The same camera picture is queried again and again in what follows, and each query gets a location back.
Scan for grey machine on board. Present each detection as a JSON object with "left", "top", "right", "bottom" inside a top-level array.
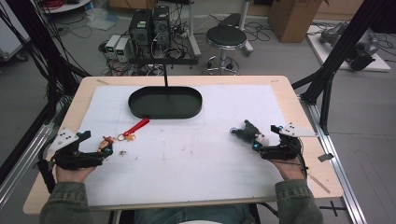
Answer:
[{"left": 318, "top": 21, "right": 380, "bottom": 72}]

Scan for dark green plush keychain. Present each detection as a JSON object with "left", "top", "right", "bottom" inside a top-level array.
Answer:
[{"left": 230, "top": 119, "right": 266, "bottom": 146}]

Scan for white table mat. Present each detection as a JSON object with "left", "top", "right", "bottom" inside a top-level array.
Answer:
[{"left": 83, "top": 84, "right": 288, "bottom": 207}]

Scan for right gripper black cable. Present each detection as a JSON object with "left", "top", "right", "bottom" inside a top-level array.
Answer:
[{"left": 297, "top": 148, "right": 310, "bottom": 180}]

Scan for thin wooden stick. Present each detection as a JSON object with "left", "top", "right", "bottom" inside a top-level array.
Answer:
[{"left": 307, "top": 172, "right": 332, "bottom": 195}]

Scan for black computer tower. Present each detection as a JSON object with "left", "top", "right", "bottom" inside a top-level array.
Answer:
[
  {"left": 128, "top": 8, "right": 154, "bottom": 59},
  {"left": 151, "top": 5, "right": 172, "bottom": 51}
]

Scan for black oval tray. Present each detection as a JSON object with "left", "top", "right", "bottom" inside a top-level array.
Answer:
[{"left": 127, "top": 86, "right": 204, "bottom": 120}]

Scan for person's left hand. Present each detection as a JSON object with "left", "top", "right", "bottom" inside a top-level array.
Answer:
[{"left": 55, "top": 165, "right": 96, "bottom": 184}]

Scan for white panel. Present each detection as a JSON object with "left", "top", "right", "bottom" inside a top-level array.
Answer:
[{"left": 0, "top": 0, "right": 33, "bottom": 61}]

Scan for clear plastic bag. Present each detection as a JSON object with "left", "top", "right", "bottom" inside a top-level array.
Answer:
[{"left": 85, "top": 7, "right": 120, "bottom": 32}]

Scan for white floor board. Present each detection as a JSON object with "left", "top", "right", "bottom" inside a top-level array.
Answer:
[{"left": 305, "top": 24, "right": 392, "bottom": 73}]

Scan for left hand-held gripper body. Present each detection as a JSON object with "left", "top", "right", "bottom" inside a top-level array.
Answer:
[{"left": 46, "top": 127, "right": 105, "bottom": 171}]

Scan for white round table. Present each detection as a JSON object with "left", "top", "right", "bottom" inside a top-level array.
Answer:
[{"left": 39, "top": 0, "right": 93, "bottom": 14}]

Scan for black metal frame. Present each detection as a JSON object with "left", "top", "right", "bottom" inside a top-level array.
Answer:
[
  {"left": 0, "top": 0, "right": 92, "bottom": 185},
  {"left": 291, "top": 0, "right": 396, "bottom": 135}
]

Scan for white desk leg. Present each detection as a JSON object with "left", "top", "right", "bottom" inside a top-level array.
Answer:
[
  {"left": 237, "top": 0, "right": 255, "bottom": 58},
  {"left": 186, "top": 0, "right": 203, "bottom": 58}
]

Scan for black round stool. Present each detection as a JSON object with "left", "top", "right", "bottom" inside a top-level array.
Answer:
[{"left": 204, "top": 25, "right": 248, "bottom": 76}]

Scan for cardboard box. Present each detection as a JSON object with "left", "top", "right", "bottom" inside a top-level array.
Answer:
[{"left": 267, "top": 0, "right": 325, "bottom": 44}]

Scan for red strap figure keychain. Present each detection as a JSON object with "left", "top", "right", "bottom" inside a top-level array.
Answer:
[{"left": 97, "top": 117, "right": 150, "bottom": 154}]

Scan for aluminium rail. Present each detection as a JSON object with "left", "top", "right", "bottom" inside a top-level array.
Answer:
[
  {"left": 300, "top": 96, "right": 369, "bottom": 224},
  {"left": 0, "top": 122, "right": 55, "bottom": 208}
]

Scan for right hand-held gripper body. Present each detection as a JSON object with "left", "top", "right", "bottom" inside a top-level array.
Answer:
[{"left": 264, "top": 122, "right": 318, "bottom": 161}]

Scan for black T-shaped stand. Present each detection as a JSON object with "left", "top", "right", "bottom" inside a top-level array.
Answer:
[{"left": 128, "top": 57, "right": 200, "bottom": 89}]

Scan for white power supply unit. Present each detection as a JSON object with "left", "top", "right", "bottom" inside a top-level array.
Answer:
[
  {"left": 115, "top": 37, "right": 132, "bottom": 63},
  {"left": 105, "top": 34, "right": 121, "bottom": 61}
]

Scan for person's legs in jeans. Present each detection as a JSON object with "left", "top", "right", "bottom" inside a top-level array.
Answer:
[{"left": 133, "top": 203, "right": 254, "bottom": 224}]

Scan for black tape piece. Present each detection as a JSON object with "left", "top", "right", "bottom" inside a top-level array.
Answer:
[{"left": 318, "top": 152, "right": 335, "bottom": 163}]

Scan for person's right hand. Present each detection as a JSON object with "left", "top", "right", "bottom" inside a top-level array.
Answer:
[{"left": 270, "top": 158, "right": 308, "bottom": 182}]

